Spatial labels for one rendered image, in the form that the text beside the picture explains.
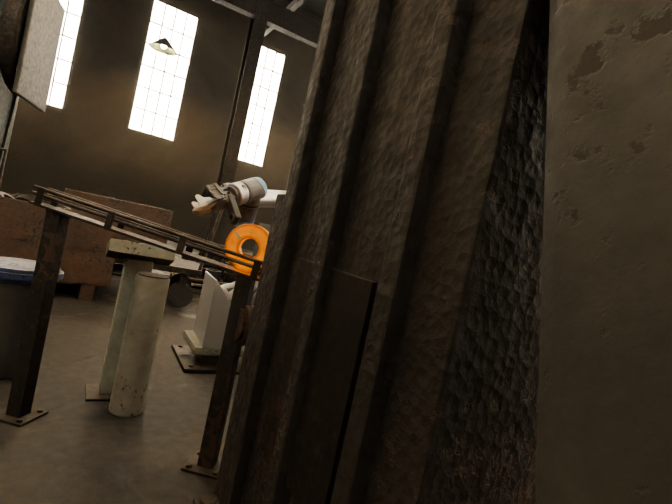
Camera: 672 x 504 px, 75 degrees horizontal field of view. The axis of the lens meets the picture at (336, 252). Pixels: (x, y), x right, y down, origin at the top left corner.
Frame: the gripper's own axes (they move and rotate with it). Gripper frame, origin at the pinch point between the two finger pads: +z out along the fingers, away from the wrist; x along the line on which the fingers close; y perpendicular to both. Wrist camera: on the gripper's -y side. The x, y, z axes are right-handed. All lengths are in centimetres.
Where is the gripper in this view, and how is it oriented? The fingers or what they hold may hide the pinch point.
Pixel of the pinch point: (196, 211)
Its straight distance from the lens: 161.2
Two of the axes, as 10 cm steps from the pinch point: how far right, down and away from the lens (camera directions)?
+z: -5.0, 3.1, -8.1
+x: 5.4, -6.1, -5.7
